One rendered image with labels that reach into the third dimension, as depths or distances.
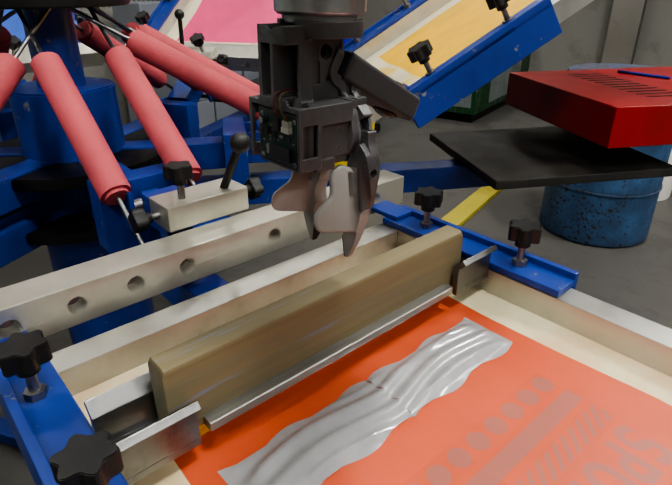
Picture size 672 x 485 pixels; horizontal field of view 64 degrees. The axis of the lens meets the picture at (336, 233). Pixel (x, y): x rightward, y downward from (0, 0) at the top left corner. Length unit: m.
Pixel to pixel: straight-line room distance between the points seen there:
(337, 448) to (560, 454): 0.20
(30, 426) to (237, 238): 0.34
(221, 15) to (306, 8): 1.55
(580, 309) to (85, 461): 0.55
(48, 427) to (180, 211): 0.32
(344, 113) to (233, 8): 1.56
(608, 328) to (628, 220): 2.58
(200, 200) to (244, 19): 1.23
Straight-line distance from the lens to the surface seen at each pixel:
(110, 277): 0.67
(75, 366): 0.63
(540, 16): 1.06
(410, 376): 0.61
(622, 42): 7.01
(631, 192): 3.21
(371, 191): 0.48
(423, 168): 1.33
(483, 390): 0.61
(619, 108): 1.29
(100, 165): 0.91
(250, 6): 1.98
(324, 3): 0.44
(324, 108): 0.44
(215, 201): 0.76
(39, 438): 0.54
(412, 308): 0.65
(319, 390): 0.59
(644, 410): 0.65
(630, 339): 0.70
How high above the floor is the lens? 1.35
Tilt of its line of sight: 26 degrees down
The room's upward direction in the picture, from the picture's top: straight up
